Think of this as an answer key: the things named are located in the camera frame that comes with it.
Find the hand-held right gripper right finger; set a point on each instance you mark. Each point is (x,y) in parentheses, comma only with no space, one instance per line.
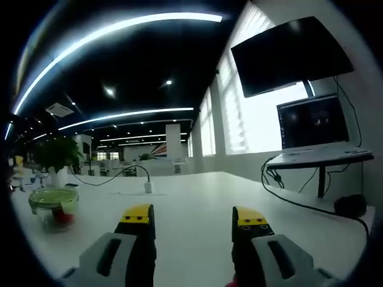
(254,239)

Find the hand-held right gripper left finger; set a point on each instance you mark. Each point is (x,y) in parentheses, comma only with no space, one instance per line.
(136,239)

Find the red tomato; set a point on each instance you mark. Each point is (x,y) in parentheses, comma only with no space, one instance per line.
(63,216)

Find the clear glass container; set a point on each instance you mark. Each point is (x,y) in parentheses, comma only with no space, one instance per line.
(55,213)

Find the green container lid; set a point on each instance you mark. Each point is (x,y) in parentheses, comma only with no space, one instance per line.
(52,197)

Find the white tabletop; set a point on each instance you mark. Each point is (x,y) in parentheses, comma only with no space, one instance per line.
(194,203)

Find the open laptop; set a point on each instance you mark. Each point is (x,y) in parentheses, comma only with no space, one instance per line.
(317,128)

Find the white power adapter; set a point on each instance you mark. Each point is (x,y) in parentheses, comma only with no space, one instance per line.
(147,186)

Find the black laptop stand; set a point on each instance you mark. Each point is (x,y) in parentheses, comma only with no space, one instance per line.
(321,170)

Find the white square pillar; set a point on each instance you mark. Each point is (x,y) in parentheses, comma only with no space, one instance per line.
(173,148)

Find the black round device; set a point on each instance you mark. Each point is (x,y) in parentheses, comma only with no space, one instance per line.
(350,205)

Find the potted green plant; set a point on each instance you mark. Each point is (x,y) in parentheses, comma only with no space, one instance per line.
(58,161)

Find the colourful toy figure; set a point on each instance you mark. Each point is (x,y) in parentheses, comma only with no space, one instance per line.
(18,176)

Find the ceiling air conditioner vent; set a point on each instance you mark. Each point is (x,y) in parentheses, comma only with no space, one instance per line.
(59,110)

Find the large black wall monitor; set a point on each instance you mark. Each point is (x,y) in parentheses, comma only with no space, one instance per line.
(290,56)

